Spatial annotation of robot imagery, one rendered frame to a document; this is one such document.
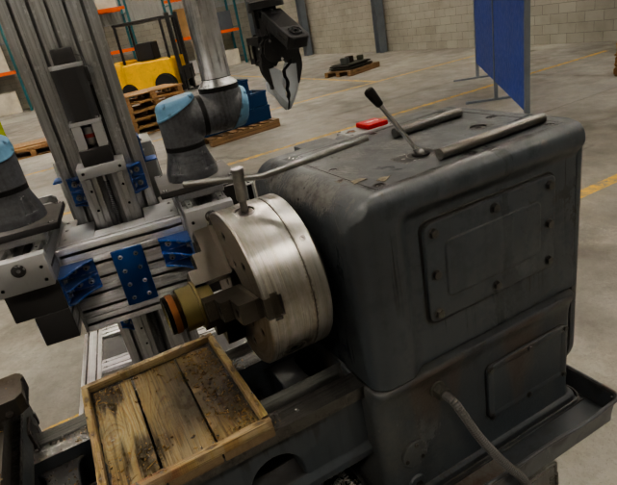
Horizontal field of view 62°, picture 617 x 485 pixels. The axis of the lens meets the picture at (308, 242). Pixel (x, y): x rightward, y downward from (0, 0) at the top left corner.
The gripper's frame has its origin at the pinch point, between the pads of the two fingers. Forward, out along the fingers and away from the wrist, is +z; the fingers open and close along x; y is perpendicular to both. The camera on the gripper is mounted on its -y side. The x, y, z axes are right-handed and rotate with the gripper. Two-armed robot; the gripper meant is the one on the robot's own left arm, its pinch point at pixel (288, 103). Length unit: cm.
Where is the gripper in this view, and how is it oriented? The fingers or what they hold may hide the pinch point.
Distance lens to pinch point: 111.4
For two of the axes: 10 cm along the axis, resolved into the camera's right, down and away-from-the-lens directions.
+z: 1.7, 9.0, 4.1
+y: -4.8, -2.8, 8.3
